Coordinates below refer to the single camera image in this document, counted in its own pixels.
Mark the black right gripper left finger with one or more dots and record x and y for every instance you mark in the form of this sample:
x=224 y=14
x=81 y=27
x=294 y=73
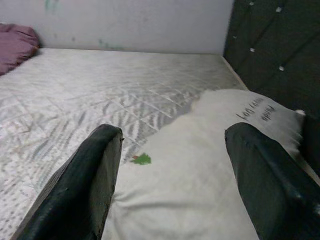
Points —
x=82 y=180

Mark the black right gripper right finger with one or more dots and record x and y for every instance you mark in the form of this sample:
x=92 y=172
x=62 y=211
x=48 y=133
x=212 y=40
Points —
x=270 y=190

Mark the purple penguin print quilt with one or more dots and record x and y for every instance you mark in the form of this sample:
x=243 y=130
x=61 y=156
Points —
x=15 y=45

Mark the white pillow green tree print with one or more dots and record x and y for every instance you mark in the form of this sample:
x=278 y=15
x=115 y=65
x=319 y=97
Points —
x=187 y=180

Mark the white quilted mattress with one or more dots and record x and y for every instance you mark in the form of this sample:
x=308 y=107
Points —
x=100 y=82

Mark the dark green tufted headboard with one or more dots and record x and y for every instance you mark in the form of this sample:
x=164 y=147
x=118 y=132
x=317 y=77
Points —
x=275 y=62

